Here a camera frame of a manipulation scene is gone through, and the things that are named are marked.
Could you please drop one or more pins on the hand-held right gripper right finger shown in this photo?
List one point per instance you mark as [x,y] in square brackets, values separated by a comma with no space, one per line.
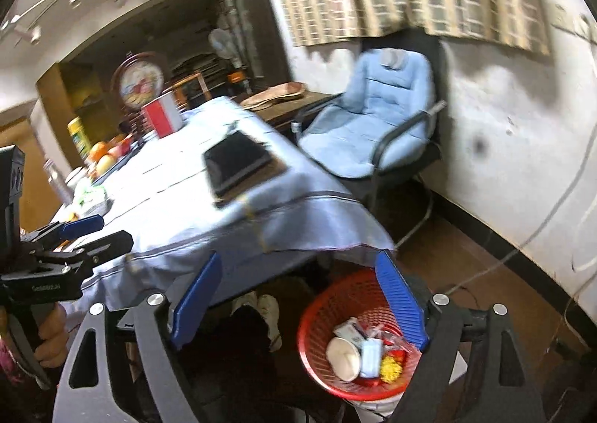
[401,306]

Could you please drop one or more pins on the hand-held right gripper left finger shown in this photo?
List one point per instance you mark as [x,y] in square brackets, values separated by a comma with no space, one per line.
[196,306]

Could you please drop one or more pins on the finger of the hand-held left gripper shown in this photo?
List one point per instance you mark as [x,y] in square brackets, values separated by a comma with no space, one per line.
[81,226]
[102,248]

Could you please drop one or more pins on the small white box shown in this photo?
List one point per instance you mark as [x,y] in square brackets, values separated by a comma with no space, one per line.
[350,329]

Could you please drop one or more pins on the light blue face mask packet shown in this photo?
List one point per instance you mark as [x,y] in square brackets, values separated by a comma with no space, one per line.
[371,357]

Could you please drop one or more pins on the white paper cup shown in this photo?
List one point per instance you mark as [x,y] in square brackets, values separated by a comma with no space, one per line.
[343,357]

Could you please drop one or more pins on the red plastic basket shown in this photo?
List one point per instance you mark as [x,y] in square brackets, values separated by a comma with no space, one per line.
[317,348]

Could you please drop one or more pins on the person's left hand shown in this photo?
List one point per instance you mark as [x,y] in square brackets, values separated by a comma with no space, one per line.
[51,334]

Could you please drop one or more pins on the green white packet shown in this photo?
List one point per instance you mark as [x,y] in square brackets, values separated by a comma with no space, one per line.
[91,199]

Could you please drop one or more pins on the white lidded jar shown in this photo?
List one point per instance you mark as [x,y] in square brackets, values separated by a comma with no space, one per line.
[77,178]

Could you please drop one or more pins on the white shoe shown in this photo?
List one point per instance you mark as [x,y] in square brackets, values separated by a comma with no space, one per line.
[245,301]
[270,320]

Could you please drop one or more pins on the silver metal bottle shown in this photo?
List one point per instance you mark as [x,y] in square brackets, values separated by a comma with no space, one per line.
[56,180]

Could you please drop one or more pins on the yellow apple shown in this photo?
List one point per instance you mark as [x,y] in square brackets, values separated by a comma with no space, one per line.
[105,164]

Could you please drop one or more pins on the orange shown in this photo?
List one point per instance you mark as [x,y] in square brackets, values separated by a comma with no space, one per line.
[99,151]

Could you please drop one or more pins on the blue rimmed fruit plate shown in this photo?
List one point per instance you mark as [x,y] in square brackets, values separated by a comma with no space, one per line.
[122,160]

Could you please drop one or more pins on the light blue striped tablecloth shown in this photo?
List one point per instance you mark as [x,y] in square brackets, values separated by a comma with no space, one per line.
[186,217]

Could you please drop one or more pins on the yellow spray can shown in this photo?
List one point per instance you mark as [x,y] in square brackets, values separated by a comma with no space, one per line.
[78,136]

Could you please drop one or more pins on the red box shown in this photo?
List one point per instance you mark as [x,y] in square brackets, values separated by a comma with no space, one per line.
[161,117]

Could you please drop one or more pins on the black tablet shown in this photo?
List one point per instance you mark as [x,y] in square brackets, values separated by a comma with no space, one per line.
[235,159]

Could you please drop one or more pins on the round painted table screen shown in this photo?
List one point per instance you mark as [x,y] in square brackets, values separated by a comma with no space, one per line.
[137,80]

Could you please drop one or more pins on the blue cushioned chair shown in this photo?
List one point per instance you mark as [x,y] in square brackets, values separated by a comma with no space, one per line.
[364,124]

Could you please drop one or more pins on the wooden tray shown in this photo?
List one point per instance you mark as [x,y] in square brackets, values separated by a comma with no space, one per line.
[275,94]

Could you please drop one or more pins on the white standing fan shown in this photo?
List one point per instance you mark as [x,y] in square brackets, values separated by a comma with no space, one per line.
[224,42]

